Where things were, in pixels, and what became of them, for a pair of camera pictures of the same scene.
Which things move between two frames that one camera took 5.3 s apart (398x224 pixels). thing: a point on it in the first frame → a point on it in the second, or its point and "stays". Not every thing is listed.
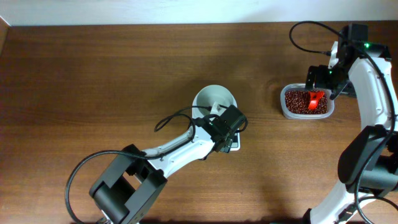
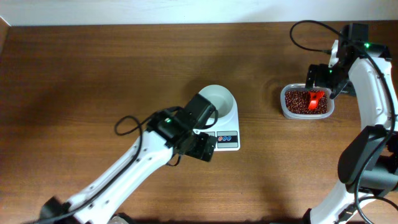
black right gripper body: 321,79 stays
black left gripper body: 224,145 → 202,149
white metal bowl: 207,95 stays
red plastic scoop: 314,97 stays
